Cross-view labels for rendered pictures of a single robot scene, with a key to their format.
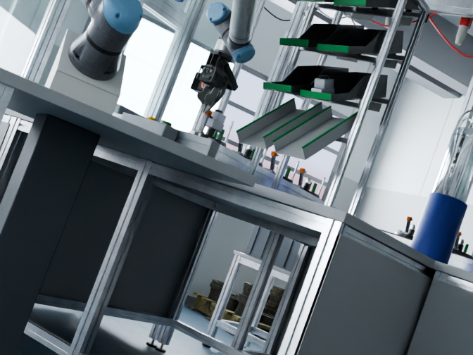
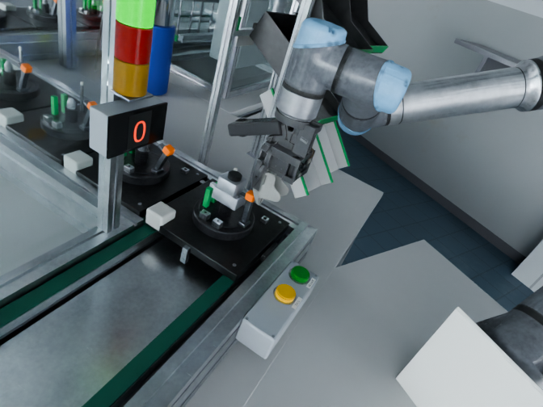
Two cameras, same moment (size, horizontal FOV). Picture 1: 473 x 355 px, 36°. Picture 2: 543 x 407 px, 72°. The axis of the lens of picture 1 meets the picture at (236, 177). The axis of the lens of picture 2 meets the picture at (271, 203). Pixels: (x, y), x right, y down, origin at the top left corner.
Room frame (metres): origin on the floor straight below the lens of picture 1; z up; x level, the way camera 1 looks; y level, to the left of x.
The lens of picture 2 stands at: (2.71, 0.82, 1.50)
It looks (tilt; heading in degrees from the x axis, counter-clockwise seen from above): 33 degrees down; 252
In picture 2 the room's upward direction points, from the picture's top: 19 degrees clockwise
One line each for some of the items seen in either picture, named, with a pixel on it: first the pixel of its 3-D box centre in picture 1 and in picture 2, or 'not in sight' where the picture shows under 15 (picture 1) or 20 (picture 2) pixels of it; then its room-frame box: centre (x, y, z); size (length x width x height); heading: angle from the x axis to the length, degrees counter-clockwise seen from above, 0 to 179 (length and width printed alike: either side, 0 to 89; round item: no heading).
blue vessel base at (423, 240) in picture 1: (437, 231); (151, 56); (2.87, -0.82, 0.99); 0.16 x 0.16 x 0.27
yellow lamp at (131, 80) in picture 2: not in sight; (131, 75); (2.79, 0.23, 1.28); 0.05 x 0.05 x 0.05
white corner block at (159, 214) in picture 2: not in sight; (160, 216); (2.72, 0.16, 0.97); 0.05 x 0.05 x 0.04; 54
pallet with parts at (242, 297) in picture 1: (274, 313); not in sight; (6.20, -0.70, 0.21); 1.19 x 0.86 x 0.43; 116
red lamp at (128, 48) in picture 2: not in sight; (133, 41); (2.79, 0.23, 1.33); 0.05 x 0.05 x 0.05
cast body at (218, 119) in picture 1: (217, 120); (228, 185); (2.59, 0.14, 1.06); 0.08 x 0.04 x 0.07; 143
